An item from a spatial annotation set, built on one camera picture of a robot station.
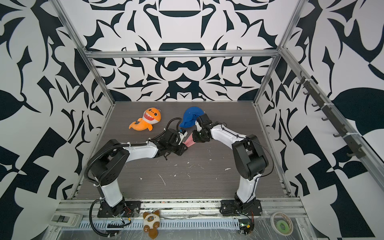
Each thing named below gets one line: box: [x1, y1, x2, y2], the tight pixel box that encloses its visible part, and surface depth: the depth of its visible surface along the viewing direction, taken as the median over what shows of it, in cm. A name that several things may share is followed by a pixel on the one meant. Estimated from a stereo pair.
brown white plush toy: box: [142, 210, 161, 240], surface depth 70 cm
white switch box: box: [49, 211, 84, 227], surface depth 70 cm
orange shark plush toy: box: [129, 107, 162, 131], surface depth 104 cm
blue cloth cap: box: [179, 106, 205, 129], surface depth 107 cm
